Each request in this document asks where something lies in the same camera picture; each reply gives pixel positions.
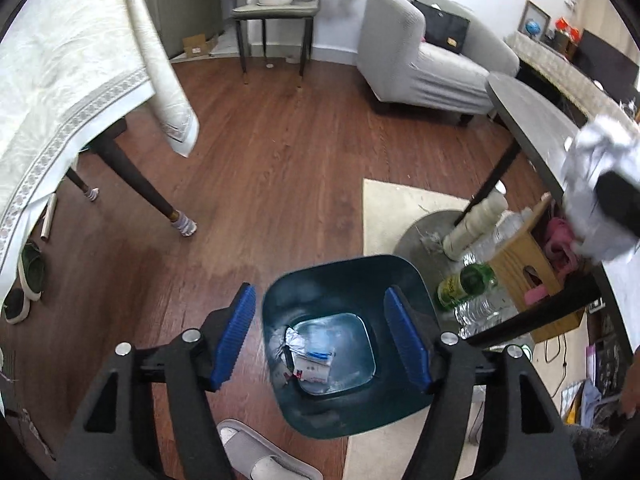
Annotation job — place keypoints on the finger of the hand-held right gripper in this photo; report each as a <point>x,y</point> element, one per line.
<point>617,200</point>

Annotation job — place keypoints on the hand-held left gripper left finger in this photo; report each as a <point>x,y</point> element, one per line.
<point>231,342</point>

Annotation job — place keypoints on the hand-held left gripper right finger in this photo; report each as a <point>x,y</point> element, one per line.
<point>407,342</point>

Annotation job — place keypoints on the dark teal trash bin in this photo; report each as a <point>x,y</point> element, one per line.
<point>300,280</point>

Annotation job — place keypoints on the crumpled silver wrapper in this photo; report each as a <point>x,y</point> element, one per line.
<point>287,342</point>

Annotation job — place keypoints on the pink plastic item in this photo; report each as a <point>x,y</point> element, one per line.
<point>560,242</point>

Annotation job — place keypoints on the clear plastic bottle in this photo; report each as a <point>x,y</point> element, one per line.
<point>492,240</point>
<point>482,310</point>

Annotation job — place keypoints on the green glass bottle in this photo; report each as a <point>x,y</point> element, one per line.
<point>467,282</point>

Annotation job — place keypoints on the white paper packet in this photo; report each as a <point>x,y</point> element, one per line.
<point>315,362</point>

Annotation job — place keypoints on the round grey table base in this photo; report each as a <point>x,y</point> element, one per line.
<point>420,237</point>

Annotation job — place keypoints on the grey slipper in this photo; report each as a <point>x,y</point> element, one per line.
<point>255,447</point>

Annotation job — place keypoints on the wooden stool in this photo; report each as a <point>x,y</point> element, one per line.
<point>520,255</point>

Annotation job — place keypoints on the black slanted table leg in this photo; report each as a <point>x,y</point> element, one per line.
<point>492,180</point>
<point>540,312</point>

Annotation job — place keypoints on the cream rug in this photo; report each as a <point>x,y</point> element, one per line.
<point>387,210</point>

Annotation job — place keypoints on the black television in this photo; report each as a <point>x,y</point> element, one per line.
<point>605,62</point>

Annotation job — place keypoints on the white plastic bottle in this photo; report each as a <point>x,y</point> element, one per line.
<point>475,220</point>

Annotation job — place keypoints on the lace cabinet cover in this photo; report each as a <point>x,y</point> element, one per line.
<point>555,62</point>

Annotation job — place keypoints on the red ornaments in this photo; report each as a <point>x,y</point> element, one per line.
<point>570,27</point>

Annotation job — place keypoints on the dark wooden table leg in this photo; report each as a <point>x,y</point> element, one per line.
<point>137,180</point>
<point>80,182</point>

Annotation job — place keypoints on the small blue globe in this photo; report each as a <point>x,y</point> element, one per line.
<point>533,28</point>

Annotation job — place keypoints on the green shoe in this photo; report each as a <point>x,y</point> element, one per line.
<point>15,307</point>
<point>31,270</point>

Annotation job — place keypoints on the grey knit clothing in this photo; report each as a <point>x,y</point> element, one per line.
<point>595,452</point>

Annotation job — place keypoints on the white tube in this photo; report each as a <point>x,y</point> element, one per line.
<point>48,215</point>

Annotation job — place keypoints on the black bag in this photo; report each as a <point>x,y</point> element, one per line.
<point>442,27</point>

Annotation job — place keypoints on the grey armchair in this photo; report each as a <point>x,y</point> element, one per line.
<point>400,45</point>

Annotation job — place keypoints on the small cardboard box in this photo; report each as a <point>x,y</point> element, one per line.
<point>194,45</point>

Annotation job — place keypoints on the cream patterned tablecloth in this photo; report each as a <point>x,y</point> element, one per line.
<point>65,75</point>

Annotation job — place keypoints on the grey dining chair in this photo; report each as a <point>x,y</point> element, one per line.
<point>275,10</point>

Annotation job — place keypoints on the grey-green door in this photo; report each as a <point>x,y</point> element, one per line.
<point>180,0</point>

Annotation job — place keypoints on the wooden picture frame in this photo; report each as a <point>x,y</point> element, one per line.
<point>531,10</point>

